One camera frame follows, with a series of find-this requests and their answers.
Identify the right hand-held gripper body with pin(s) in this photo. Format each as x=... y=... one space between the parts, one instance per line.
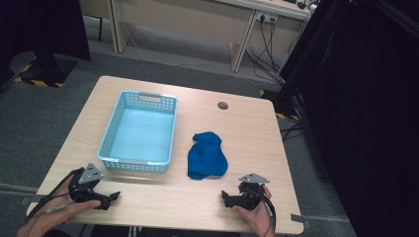
x=250 y=196

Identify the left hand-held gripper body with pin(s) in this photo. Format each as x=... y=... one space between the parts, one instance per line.
x=84 y=189

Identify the blue cloth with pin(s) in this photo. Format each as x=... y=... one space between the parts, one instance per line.
x=206 y=158

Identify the light blue plastic basket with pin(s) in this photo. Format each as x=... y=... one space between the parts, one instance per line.
x=141 y=135

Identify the person's right hand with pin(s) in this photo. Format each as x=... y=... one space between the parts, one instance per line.
x=257 y=217

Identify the person's left hand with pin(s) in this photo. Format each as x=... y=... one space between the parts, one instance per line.
x=62 y=210

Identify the black stand base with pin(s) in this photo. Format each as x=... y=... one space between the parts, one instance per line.
x=46 y=70

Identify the black curtain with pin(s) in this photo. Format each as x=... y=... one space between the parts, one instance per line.
x=39 y=23
x=362 y=115

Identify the beige wooden desk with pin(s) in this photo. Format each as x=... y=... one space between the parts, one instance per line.
x=184 y=19

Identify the grey metal table bracket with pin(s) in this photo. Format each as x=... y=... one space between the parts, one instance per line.
x=28 y=200
x=299 y=219

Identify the white wall socket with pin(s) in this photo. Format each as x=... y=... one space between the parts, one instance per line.
x=266 y=17

